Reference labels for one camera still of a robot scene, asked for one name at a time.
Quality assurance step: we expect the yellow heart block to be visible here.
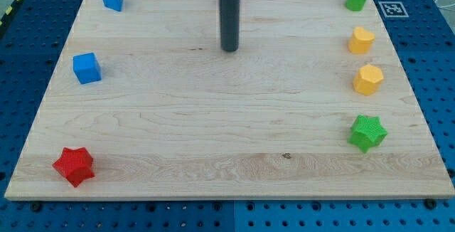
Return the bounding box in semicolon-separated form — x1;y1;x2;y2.
348;26;375;54

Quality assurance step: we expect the wooden board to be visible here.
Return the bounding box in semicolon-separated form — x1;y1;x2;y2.
5;0;454;201

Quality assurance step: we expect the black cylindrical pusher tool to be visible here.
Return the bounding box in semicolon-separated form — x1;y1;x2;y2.
218;0;240;52

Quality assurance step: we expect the yellow hexagon block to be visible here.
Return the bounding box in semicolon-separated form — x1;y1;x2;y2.
353;65;384;96

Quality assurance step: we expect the green star block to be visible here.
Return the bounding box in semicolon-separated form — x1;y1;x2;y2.
348;115;388;154

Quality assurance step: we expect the blue cube block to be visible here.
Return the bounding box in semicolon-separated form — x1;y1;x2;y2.
73;53;102;84

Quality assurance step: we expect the red star block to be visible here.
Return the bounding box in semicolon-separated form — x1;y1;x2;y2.
52;147;95;188

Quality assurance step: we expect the white fiducial marker tag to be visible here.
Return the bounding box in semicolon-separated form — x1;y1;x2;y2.
378;1;409;18

